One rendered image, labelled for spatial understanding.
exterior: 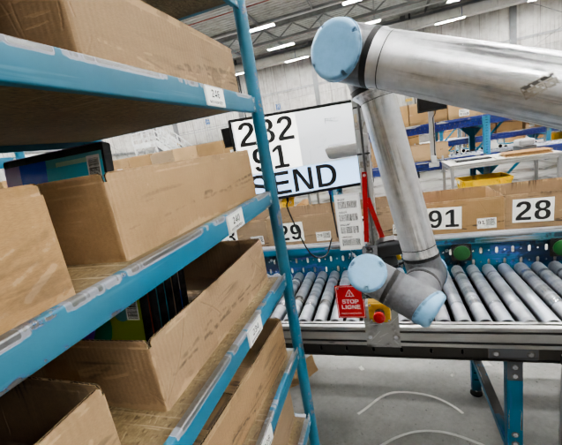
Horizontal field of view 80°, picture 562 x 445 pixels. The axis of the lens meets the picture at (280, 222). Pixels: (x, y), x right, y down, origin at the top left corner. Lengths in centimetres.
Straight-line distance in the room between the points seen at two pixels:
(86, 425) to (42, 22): 39
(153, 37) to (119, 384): 45
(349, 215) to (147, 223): 82
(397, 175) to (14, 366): 77
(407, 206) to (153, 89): 64
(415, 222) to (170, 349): 63
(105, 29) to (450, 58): 52
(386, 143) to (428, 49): 25
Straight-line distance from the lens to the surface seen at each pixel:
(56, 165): 55
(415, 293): 81
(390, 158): 86
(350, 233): 117
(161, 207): 46
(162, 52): 53
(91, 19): 44
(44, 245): 33
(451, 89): 69
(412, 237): 89
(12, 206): 32
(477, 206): 181
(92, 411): 40
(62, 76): 35
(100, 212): 41
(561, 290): 165
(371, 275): 80
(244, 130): 121
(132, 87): 41
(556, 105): 68
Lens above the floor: 144
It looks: 13 degrees down
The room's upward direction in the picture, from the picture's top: 10 degrees counter-clockwise
